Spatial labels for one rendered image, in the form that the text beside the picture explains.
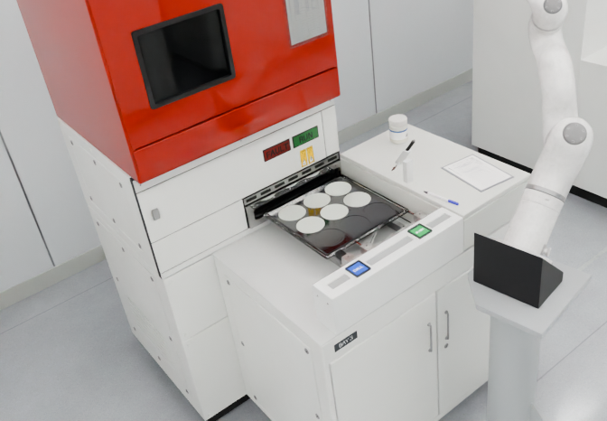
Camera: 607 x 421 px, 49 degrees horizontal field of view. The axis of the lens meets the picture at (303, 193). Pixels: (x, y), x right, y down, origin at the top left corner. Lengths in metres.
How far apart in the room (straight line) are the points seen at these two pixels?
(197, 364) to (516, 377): 1.16
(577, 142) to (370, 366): 0.93
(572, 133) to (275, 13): 0.96
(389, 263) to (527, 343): 0.53
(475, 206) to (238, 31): 0.94
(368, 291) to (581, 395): 1.25
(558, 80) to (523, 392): 1.02
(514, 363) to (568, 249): 1.48
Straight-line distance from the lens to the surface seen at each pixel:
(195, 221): 2.33
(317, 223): 2.34
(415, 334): 2.32
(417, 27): 4.95
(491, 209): 2.33
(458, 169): 2.46
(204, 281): 2.47
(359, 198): 2.45
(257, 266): 2.32
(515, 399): 2.45
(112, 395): 3.23
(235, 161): 2.32
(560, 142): 2.06
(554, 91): 2.17
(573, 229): 3.85
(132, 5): 1.96
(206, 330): 2.59
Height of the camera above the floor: 2.24
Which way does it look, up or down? 32 degrees down
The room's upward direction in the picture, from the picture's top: 8 degrees counter-clockwise
